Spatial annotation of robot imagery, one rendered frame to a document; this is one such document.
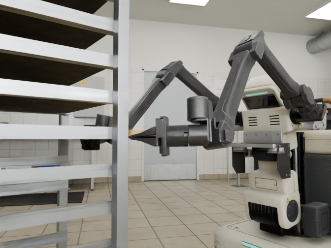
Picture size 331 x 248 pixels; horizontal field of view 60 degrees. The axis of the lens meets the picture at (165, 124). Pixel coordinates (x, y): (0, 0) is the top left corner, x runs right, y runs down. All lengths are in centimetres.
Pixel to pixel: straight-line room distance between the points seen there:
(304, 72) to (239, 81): 598
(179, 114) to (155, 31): 164
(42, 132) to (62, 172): 10
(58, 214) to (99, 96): 28
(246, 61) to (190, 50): 479
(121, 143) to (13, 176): 24
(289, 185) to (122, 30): 107
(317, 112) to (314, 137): 30
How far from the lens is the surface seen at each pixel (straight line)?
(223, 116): 80
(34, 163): 109
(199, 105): 74
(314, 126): 139
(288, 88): 125
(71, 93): 69
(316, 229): 156
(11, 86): 66
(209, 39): 596
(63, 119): 112
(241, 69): 95
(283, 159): 141
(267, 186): 153
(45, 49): 69
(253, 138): 152
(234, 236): 164
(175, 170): 546
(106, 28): 76
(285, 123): 145
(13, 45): 68
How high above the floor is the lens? 77
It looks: 3 degrees up
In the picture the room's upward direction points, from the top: straight up
